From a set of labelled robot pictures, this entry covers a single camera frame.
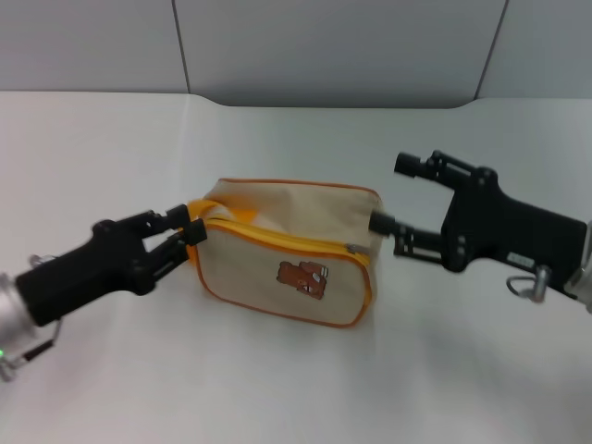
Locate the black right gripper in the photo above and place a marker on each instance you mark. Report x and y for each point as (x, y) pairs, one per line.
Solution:
(509, 226)

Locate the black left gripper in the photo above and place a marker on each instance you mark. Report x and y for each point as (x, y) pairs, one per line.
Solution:
(88, 273)

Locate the beige food bag orange trim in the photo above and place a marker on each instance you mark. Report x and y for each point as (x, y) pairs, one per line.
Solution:
(287, 277)

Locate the metal zipper pull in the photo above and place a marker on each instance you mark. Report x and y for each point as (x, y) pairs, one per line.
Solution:
(353, 249)

